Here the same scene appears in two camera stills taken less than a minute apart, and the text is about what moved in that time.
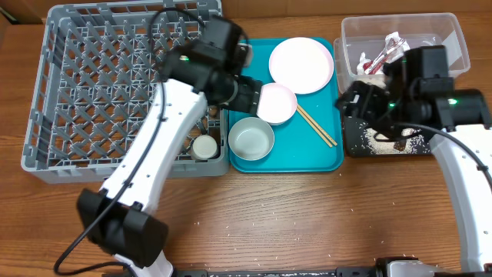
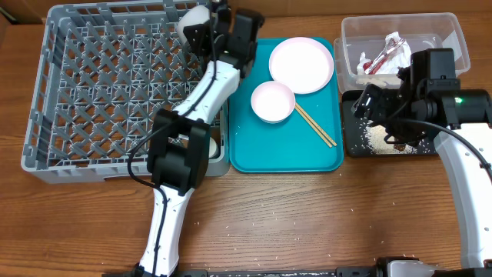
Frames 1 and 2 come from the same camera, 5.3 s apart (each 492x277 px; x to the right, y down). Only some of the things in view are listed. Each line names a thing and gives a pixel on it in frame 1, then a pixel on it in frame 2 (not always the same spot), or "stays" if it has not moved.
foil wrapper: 373,67 stays
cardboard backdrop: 281,9 stays
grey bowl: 251,138 to 194,15
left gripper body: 239,94 to 206,41
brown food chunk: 400,145 stays
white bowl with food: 277,104 stays
